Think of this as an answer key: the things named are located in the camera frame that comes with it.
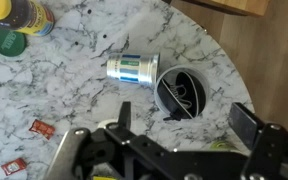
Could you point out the green round lid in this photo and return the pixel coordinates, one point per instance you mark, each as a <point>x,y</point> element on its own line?
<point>8,41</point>

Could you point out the silver can with blue stripes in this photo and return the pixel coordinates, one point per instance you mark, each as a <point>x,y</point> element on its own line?
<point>132,69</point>

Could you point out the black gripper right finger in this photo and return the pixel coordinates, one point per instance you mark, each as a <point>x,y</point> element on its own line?
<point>245,125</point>

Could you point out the red ketchup packet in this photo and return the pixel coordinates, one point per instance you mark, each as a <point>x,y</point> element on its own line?
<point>42,128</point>
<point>14,166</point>

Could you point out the transparent plastic cup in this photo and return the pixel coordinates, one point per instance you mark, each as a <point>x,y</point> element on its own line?
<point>160,106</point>

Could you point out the light wooden bench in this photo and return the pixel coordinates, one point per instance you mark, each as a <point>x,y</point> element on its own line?
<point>230,6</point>

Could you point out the yellow-lidded vitamin bottle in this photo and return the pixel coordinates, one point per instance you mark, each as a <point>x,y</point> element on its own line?
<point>27,16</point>

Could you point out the black plastic utensil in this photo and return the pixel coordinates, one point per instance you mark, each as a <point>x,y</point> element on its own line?
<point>167,100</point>
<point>192,90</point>

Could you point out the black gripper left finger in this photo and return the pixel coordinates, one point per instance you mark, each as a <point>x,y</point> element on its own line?
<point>124,115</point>

